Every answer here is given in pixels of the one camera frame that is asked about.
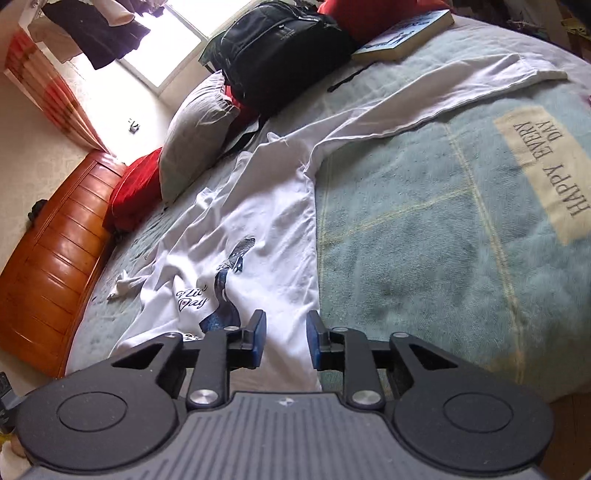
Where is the grey green pillow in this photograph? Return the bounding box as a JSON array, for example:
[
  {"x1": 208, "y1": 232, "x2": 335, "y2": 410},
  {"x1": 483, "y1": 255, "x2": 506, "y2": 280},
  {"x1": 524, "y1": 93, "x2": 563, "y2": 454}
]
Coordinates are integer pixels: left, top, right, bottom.
[{"x1": 159, "y1": 71, "x2": 239, "y2": 204}]

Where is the left hand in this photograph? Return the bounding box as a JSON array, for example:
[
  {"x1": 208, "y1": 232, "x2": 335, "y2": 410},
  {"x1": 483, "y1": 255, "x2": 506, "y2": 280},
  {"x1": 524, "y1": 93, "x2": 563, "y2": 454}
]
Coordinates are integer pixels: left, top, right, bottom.
[{"x1": 10, "y1": 436, "x2": 27, "y2": 459}]

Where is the paperback book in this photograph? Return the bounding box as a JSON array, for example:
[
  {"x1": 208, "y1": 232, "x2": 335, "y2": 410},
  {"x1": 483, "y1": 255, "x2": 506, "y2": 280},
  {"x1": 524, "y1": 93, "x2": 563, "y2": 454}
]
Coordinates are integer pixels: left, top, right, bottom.
[{"x1": 352, "y1": 10, "x2": 454, "y2": 63}]

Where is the clothes rack with garments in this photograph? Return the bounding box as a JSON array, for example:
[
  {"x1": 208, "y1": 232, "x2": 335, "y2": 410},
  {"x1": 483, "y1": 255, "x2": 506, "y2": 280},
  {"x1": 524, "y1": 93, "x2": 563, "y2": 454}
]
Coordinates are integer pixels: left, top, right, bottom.
[{"x1": 28, "y1": 1, "x2": 151, "y2": 70}]

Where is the black backpack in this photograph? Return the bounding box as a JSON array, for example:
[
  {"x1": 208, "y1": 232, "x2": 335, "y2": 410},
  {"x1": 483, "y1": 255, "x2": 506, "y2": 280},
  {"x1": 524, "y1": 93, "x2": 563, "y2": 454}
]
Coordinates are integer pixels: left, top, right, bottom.
[{"x1": 199, "y1": 1, "x2": 359, "y2": 116}]

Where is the wooden headboard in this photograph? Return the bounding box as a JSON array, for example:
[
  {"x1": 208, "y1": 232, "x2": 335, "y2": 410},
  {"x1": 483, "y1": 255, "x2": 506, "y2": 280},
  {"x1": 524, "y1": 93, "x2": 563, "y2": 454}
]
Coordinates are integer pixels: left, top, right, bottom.
[{"x1": 1, "y1": 151, "x2": 126, "y2": 378}]

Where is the red quilt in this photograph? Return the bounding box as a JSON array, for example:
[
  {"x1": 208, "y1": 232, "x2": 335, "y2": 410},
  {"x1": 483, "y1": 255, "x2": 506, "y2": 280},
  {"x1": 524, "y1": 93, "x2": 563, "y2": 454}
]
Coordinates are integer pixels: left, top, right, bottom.
[{"x1": 103, "y1": 0, "x2": 451, "y2": 233}]

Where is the white printed long-sleeve shirt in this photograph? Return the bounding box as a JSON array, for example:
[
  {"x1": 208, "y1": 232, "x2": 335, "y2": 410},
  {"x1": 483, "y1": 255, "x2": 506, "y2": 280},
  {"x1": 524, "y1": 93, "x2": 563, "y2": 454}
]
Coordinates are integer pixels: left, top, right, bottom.
[{"x1": 113, "y1": 54, "x2": 564, "y2": 392}]

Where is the left orange curtain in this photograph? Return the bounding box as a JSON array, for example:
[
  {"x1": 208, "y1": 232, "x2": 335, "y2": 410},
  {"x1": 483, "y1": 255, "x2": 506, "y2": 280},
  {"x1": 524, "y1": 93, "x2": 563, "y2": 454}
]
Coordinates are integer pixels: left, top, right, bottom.
[{"x1": 5, "y1": 26, "x2": 109, "y2": 153}]

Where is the dark object on headboard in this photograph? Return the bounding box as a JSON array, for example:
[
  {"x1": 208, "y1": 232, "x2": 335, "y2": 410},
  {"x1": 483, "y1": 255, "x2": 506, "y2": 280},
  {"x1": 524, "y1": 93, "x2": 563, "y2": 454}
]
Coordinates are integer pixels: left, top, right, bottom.
[{"x1": 27, "y1": 199, "x2": 48, "y2": 226}]

